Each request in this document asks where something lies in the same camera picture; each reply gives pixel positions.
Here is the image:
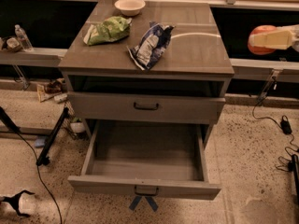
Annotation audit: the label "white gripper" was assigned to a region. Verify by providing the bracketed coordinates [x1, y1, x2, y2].
[249, 24, 299, 52]

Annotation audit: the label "red orange apple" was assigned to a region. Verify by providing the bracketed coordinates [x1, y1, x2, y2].
[248, 25, 276, 55]

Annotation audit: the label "grey wooden drawer cabinet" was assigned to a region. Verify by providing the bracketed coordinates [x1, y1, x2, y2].
[59, 2, 234, 138]

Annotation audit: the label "open grey bottom drawer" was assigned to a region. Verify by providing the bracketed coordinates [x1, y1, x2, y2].
[68, 120, 221, 200]

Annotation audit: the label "closed grey middle drawer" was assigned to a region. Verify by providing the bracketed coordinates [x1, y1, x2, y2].
[68, 91, 225, 124]

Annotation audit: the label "blue white chip bag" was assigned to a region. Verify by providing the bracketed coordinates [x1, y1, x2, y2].
[128, 21, 174, 71]

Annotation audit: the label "white paper bowl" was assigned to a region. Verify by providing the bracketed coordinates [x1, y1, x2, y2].
[115, 0, 146, 17]

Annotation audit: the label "green chip bag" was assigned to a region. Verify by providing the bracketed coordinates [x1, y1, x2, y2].
[83, 16, 132, 46]

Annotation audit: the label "snack wrappers on floor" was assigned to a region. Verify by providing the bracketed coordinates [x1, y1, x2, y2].
[36, 78, 65, 103]

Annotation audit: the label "clear plastic water bottle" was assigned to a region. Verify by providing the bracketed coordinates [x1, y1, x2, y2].
[15, 24, 34, 52]

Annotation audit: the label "black tripod leg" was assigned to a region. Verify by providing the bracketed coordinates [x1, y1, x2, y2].
[36, 107, 69, 166]

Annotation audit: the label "brown basket with cup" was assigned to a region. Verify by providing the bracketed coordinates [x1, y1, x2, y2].
[0, 36, 21, 52]

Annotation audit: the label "black clamp on floor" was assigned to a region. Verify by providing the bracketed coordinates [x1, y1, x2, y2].
[0, 189, 34, 217]

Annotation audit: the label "black power adapter with cable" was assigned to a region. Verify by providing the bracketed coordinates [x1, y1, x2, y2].
[251, 77, 299, 174]

